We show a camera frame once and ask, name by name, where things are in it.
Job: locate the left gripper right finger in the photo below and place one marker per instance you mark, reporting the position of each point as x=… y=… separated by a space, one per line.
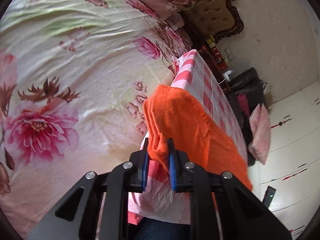
x=221 y=207

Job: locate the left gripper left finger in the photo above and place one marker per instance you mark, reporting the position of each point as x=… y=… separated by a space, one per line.
x=96 y=207

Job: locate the orange fleece pants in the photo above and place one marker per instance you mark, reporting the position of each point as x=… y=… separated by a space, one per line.
x=190 y=129

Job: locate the blue jeans legs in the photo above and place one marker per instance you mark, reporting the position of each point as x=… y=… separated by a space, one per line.
x=155 y=229

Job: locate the white wardrobe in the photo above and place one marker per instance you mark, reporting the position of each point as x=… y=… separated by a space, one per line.
x=292 y=166

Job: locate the pink satin cushion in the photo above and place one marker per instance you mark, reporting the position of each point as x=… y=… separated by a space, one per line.
x=260 y=126

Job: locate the red hanging ornament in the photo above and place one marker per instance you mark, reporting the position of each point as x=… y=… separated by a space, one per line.
x=280 y=123

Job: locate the magenta garment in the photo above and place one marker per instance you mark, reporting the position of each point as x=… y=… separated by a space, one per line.
x=243 y=103

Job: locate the black leather armchair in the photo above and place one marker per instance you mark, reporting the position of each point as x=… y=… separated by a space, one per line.
x=247 y=83

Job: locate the pink checkered plastic tablecloth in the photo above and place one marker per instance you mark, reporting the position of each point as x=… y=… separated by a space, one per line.
x=158 y=202

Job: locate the red tin box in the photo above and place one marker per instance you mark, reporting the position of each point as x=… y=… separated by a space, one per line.
x=220 y=61

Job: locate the dark wooden nightstand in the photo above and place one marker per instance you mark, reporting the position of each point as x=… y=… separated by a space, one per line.
x=208 y=56

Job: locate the floral bed sheet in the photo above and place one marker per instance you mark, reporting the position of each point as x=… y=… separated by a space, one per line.
x=74 y=77

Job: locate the yellow jar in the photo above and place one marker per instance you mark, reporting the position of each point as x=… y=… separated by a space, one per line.
x=210 y=41

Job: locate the tufted carved headboard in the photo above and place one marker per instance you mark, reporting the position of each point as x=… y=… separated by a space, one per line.
x=214 y=19

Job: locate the white charger with cable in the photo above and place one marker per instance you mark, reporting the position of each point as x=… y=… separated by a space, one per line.
x=226 y=76

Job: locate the wall socket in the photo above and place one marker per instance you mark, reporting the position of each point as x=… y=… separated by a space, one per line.
x=229 y=53

